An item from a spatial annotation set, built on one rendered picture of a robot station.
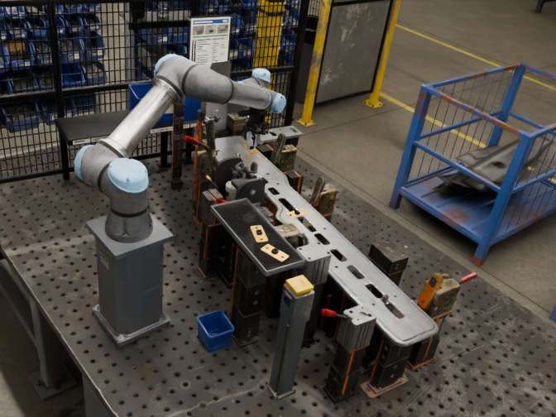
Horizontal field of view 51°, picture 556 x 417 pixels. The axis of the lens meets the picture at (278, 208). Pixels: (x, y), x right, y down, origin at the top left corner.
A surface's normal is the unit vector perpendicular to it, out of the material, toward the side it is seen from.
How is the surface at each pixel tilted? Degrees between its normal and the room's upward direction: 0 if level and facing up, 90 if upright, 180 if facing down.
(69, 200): 0
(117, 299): 90
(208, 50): 90
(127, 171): 7
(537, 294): 0
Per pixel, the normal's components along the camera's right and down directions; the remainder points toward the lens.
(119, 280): -0.09, 0.54
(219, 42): 0.52, 0.52
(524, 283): 0.12, -0.83
